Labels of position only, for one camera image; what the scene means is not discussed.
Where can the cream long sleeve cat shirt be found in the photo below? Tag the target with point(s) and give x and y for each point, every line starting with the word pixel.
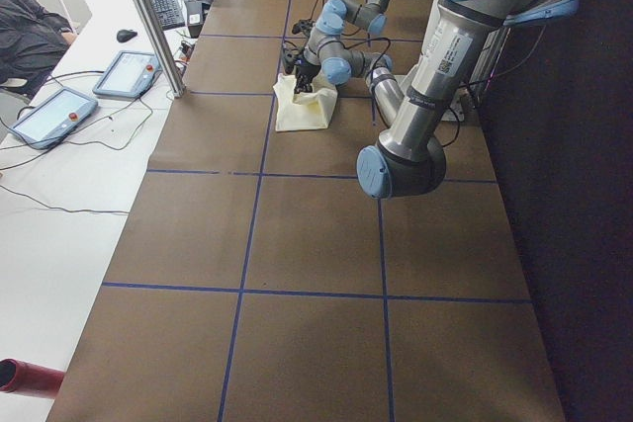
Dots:
pixel 304 111

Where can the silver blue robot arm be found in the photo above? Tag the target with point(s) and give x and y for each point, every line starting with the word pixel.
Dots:
pixel 324 50
pixel 407 159

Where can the small black box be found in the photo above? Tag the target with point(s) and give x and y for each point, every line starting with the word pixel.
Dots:
pixel 194 17

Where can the black keyboard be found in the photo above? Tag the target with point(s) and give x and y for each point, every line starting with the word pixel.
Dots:
pixel 169 13

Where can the far teach pendant tablet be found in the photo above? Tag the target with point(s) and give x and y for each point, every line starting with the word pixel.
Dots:
pixel 130 75

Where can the teach pendant tablet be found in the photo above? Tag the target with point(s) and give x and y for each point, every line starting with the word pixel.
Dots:
pixel 54 119
pixel 130 75

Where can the black computer mouse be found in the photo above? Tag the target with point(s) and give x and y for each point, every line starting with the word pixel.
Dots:
pixel 125 35

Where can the near teach pendant tablet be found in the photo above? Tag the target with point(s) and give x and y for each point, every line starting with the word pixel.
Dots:
pixel 54 119

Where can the seated person in black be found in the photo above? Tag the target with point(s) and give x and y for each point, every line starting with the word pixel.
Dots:
pixel 33 42

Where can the aluminium frame post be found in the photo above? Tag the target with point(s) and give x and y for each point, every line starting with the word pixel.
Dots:
pixel 160 46

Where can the red cylindrical post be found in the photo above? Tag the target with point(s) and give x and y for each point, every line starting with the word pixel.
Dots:
pixel 28 379

